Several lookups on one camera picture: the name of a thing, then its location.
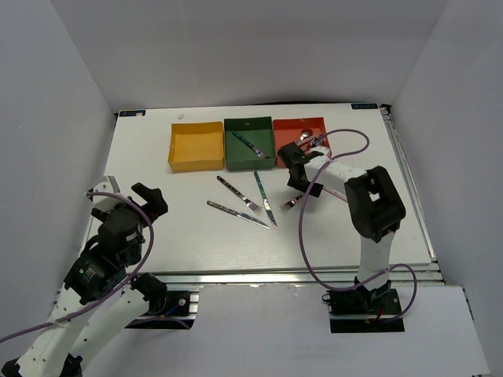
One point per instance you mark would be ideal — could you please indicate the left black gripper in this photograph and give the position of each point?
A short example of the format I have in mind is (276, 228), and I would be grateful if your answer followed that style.
(156, 204)

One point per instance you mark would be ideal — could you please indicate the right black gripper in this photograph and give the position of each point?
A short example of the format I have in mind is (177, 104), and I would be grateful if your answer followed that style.
(316, 190)

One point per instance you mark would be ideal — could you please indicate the teal handled fork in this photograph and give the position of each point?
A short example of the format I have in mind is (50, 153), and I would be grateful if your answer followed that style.
(245, 141)

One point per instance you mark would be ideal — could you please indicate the pink handled fork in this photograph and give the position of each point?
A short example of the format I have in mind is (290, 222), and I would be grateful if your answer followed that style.
(285, 207)

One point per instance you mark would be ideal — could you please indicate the black patterned handle knife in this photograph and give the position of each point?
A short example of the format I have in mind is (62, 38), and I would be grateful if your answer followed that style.
(237, 214)

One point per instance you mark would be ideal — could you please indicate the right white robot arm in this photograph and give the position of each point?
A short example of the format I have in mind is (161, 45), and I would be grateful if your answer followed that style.
(375, 207)

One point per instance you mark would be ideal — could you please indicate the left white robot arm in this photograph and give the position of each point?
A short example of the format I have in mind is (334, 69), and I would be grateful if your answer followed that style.
(75, 332)

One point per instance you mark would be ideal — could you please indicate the red paper box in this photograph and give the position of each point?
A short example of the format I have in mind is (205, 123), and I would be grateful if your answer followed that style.
(289, 130)

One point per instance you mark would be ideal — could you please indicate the green paper box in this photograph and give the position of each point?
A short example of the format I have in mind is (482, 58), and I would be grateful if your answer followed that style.
(259, 131)

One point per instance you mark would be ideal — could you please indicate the yellow paper box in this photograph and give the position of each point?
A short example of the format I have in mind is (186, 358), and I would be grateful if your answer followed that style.
(196, 147)

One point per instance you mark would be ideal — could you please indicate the right blue corner label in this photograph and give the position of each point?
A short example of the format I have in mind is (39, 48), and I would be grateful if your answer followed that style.
(364, 106)

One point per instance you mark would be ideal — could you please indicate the blue corner label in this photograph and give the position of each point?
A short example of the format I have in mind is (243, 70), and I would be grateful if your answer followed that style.
(132, 113)
(364, 106)

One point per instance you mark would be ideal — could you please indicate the left blue corner label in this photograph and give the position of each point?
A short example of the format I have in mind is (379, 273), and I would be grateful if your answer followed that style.
(132, 113)

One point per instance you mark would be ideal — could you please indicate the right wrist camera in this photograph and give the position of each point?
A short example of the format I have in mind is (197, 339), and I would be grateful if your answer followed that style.
(325, 150)

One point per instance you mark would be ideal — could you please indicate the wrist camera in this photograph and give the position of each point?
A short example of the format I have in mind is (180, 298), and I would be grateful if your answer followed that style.
(325, 150)
(103, 194)

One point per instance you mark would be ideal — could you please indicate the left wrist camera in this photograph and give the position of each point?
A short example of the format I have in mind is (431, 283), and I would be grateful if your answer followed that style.
(103, 194)

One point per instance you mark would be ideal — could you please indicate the teal handled knife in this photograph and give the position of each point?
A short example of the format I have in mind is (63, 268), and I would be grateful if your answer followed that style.
(266, 203)

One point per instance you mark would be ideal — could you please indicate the black patterned handle fork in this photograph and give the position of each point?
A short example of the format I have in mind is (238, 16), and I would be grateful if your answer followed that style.
(249, 203)

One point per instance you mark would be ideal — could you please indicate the pink handled knife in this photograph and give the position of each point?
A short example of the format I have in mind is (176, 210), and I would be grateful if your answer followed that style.
(335, 193)

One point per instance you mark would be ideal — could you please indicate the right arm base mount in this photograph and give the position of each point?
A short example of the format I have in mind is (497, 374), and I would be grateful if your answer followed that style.
(359, 311)

